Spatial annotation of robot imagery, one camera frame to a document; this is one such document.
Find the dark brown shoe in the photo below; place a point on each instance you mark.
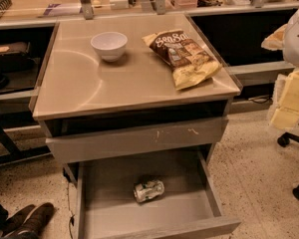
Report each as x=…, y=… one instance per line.
x=35, y=223
x=15, y=221

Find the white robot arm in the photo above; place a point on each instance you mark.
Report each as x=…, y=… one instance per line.
x=286, y=39

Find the grey drawer cabinet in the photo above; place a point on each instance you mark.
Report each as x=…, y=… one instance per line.
x=78, y=92

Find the dark brown right shoe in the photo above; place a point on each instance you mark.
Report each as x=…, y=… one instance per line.
x=35, y=223

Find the black metal stand leg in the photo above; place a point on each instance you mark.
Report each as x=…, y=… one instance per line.
x=14, y=153

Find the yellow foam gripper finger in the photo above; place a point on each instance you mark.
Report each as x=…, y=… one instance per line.
x=286, y=113
x=274, y=41

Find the white ceramic bowl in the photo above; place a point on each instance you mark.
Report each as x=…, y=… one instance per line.
x=110, y=46

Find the brown yellow chip bag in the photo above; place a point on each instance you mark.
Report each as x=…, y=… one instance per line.
x=189, y=62

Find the open middle drawer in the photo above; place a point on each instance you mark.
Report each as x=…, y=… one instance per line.
x=188, y=209

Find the closed top drawer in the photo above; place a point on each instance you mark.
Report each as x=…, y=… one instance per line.
x=134, y=140

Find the silver green 7up can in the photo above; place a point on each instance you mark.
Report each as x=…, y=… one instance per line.
x=148, y=190

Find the dark brown left shoe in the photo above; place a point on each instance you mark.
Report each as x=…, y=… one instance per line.
x=15, y=221

